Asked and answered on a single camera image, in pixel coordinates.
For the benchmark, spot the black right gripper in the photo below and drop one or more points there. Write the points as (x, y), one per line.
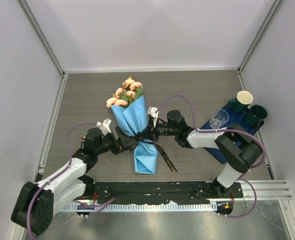
(147, 133)

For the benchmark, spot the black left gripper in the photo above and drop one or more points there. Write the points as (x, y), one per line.
(125, 141)

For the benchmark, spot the black printed ribbon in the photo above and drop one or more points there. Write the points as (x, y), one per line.
(162, 152)

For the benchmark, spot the large blue wrapping paper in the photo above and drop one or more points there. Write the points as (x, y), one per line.
(133, 120)

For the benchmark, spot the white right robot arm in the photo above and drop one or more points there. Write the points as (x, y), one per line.
(240, 148)

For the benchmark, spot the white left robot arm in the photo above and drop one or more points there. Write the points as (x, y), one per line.
(38, 202)

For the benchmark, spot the clear plastic cup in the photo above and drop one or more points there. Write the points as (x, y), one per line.
(218, 119)

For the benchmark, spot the dark green mug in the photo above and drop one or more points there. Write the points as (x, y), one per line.
(236, 105)
(255, 115)

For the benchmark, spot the beige paper cup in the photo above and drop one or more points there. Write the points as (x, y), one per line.
(245, 98)

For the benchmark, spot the slotted cable duct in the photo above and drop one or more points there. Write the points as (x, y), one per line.
(119, 208)

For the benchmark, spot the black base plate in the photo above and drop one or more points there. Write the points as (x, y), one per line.
(131, 189)

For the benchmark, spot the aluminium frame rail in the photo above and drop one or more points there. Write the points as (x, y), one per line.
(82, 188)

